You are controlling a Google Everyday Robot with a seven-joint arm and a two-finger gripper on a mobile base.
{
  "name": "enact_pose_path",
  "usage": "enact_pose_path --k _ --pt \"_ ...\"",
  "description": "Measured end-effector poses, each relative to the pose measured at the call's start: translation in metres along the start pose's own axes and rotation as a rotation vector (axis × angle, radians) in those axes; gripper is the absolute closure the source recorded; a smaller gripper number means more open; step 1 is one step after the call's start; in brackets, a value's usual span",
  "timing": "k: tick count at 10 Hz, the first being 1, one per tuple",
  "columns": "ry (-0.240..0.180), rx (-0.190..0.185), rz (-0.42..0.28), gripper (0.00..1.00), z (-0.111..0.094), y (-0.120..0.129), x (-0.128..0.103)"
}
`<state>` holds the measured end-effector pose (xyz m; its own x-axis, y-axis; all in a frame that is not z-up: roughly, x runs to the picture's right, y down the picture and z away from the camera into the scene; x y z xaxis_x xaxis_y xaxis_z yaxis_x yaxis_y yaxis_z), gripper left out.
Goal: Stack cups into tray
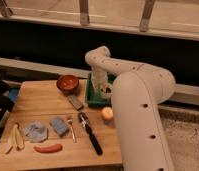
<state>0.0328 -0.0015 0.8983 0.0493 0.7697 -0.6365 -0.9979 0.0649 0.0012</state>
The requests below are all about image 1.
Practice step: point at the red sausage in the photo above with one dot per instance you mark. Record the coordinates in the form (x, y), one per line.
(49, 149)

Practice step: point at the crumpled blue grey cloth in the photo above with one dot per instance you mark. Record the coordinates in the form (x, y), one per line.
(36, 132)

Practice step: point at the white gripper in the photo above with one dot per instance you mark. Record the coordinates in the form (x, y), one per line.
(99, 79)

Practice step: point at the red brown bowl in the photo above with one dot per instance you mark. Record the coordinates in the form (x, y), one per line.
(67, 83)

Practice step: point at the green plastic tray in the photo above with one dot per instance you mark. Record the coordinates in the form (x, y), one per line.
(92, 98)

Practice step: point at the pale yellow round fruit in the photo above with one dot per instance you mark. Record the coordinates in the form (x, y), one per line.
(107, 113)

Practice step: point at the blue object at left edge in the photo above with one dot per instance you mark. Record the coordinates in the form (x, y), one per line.
(13, 94)

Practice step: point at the grey rectangular block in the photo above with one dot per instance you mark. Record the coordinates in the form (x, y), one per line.
(75, 102)

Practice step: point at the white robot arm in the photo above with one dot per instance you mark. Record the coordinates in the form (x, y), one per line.
(136, 93)

